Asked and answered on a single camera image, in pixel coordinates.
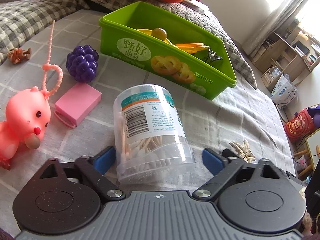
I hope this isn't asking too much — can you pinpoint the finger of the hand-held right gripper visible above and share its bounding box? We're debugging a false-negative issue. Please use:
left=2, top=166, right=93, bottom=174
left=285, top=170, right=307, bottom=187

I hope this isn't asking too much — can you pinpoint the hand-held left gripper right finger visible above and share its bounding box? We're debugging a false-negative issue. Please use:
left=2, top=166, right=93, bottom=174
left=192, top=147, right=286, bottom=202

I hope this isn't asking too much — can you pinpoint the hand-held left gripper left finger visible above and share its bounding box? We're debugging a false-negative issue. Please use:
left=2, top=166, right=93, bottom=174
left=37, top=145, right=125, bottom=202

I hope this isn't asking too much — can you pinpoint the clear cotton swab jar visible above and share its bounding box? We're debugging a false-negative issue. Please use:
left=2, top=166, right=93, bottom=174
left=113, top=84, right=197, bottom=186

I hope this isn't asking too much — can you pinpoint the pink pig toy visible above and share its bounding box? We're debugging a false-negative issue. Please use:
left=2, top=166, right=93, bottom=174
left=0, top=86, right=52, bottom=171

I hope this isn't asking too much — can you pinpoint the green plastic box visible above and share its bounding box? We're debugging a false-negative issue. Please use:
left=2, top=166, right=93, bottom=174
left=98, top=1, right=237, bottom=101

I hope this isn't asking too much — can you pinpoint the orange plastic lid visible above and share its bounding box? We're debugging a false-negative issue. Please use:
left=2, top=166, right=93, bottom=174
left=175, top=42, right=208, bottom=55

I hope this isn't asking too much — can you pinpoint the gold plastic bowl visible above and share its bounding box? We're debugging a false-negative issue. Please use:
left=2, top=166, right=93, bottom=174
left=136, top=27, right=173, bottom=46

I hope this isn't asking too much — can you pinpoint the amber octopus toy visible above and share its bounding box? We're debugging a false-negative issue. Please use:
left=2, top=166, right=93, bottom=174
left=152, top=27, right=168, bottom=41

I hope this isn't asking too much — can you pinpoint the beige starfish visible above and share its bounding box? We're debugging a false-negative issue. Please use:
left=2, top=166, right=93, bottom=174
left=229, top=139, right=256, bottom=164

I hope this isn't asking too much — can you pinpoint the grey grid bed sheet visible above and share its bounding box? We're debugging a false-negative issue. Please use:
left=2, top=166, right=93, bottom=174
left=0, top=9, right=300, bottom=230

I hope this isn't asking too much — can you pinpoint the red gift bag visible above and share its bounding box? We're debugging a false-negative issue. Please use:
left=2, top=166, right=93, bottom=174
left=285, top=107, right=316, bottom=143

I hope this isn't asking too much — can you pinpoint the pink block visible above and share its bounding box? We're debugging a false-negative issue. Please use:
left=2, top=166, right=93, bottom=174
left=54, top=82, right=102, bottom=129

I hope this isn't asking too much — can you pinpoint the purple plush toy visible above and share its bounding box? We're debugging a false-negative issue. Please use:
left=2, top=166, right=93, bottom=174
left=307, top=104, right=320, bottom=128

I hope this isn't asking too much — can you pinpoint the white paper bag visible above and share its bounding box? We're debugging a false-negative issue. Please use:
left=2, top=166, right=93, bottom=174
left=270, top=74, right=298, bottom=109

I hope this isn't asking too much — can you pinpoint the purple grape toy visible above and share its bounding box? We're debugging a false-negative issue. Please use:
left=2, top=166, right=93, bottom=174
left=66, top=45, right=99, bottom=83

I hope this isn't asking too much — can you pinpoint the wooden bookshelf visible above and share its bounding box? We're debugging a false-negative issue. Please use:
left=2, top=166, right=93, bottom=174
left=250, top=17, right=320, bottom=86

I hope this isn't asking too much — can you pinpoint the brown figurine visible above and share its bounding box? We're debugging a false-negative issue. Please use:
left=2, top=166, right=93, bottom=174
left=7, top=47, right=32, bottom=65

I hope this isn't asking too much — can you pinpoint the white folded cloth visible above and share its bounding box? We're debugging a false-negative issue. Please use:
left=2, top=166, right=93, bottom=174
left=184, top=0, right=213, bottom=15

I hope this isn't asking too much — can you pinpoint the grey checked quilt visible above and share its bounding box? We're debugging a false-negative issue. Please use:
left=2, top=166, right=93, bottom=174
left=0, top=0, right=93, bottom=64

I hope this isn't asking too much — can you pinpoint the white curtain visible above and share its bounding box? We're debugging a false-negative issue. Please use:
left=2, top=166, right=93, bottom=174
left=241, top=0, right=320, bottom=55

